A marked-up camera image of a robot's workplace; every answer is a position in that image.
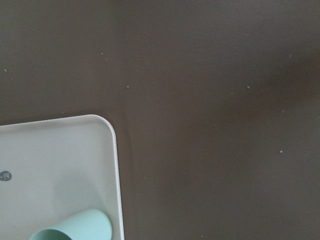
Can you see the green cup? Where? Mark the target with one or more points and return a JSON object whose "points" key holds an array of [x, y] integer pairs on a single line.
{"points": [[91, 224]]}

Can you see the cream rabbit tray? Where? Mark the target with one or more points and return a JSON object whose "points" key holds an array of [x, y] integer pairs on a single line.
{"points": [[53, 169]]}

